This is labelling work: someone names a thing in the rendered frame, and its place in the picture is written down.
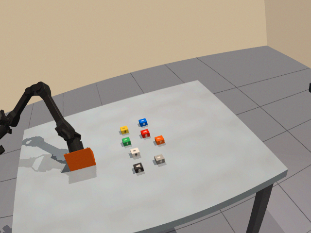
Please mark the yellow block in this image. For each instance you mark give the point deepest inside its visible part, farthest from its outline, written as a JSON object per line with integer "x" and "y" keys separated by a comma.
{"x": 124, "y": 130}

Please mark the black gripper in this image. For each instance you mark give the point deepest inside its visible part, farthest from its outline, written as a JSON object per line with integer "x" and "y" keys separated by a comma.
{"x": 2, "y": 150}

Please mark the blue block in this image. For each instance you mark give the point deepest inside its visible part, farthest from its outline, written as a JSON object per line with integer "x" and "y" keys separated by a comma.
{"x": 143, "y": 122}

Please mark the green block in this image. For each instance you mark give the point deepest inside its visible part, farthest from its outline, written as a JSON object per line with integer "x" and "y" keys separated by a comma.
{"x": 126, "y": 141}

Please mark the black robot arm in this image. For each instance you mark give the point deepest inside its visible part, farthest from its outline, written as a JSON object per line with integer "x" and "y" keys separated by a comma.
{"x": 64, "y": 129}

